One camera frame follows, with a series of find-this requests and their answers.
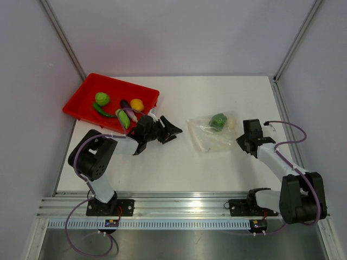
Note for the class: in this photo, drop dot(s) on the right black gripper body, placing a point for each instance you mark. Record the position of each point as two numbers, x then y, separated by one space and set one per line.
242 141

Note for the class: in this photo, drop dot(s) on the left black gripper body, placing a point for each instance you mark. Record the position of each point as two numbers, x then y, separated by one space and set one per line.
158 132

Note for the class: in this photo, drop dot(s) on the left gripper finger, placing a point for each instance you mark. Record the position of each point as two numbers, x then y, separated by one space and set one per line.
165 138
169 127

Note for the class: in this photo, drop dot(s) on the light green fake lime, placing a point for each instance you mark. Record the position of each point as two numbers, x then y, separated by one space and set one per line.
123 118

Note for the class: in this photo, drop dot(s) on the yellow fake lemon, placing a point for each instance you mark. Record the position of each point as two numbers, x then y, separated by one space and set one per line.
137 104

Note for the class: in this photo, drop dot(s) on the purple fake eggplant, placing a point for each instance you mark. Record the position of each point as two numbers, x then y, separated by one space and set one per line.
128 110

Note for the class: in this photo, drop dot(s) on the clear zip top bag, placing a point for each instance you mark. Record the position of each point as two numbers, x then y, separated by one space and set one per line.
206 140

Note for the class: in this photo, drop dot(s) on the dark green fake pepper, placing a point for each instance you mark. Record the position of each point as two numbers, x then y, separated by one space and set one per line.
217 122

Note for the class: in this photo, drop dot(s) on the light green fake guava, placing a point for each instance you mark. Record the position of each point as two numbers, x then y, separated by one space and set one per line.
102 98

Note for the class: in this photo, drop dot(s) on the dark green fake cucumber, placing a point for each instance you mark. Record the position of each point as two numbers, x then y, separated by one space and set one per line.
101 112

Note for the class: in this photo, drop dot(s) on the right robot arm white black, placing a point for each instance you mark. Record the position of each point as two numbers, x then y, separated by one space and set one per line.
301 198

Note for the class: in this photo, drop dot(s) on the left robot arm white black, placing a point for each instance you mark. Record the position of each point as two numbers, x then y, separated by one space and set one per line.
91 157

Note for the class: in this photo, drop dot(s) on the red plastic tray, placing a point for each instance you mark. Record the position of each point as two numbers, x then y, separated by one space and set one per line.
80 105

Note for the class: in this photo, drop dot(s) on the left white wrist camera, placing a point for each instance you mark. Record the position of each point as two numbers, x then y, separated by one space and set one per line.
152 113

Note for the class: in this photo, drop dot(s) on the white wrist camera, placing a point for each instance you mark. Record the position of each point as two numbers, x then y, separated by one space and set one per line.
270 126
152 113

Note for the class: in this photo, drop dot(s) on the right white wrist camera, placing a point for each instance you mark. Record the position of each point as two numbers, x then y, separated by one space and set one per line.
270 126

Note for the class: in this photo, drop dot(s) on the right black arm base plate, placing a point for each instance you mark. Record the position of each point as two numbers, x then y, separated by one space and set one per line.
240 208

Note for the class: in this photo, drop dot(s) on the aluminium mounting rail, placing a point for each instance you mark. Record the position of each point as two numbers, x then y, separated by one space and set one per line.
150 205

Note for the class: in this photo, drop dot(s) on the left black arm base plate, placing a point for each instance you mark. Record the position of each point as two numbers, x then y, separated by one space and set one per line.
122 207

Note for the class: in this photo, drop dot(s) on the white slotted cable duct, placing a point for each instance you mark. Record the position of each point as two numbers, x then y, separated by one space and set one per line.
151 224

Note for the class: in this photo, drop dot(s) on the left aluminium corner post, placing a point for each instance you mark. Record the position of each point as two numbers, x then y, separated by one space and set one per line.
51 16

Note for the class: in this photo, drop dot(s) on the aluminium corner post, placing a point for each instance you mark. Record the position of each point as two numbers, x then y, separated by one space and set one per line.
298 38
51 16

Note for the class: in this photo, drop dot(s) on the right aluminium corner post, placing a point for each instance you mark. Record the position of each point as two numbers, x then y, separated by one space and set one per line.
298 38

